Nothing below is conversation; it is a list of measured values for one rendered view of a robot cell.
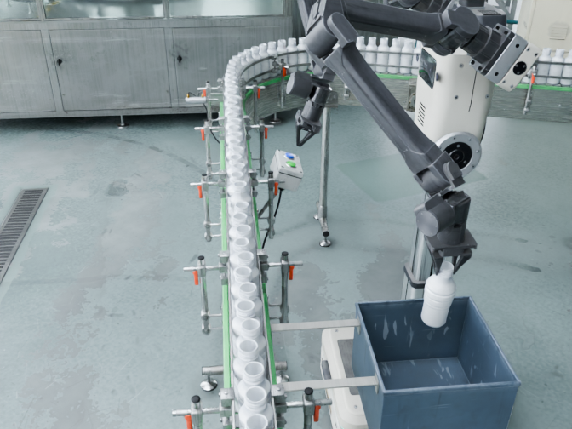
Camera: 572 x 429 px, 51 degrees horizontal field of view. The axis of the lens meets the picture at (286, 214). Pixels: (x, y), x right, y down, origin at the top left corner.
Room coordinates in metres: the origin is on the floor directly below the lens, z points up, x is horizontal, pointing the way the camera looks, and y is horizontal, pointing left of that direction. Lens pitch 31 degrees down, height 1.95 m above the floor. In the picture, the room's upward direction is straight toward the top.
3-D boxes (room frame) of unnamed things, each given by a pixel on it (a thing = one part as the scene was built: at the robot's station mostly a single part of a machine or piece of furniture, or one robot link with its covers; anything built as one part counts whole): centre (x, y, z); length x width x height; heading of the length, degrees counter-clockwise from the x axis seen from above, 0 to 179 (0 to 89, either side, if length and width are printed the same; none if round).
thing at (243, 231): (1.26, 0.10, 1.08); 0.06 x 0.06 x 0.17
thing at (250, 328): (0.91, 0.07, 1.08); 0.06 x 0.06 x 0.17
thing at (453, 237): (1.12, -0.36, 1.25); 0.10 x 0.07 x 0.07; 96
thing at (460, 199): (1.11, -0.36, 1.31); 0.07 x 0.06 x 0.07; 131
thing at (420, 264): (1.74, -0.50, 0.74); 0.11 x 0.11 x 0.40; 6
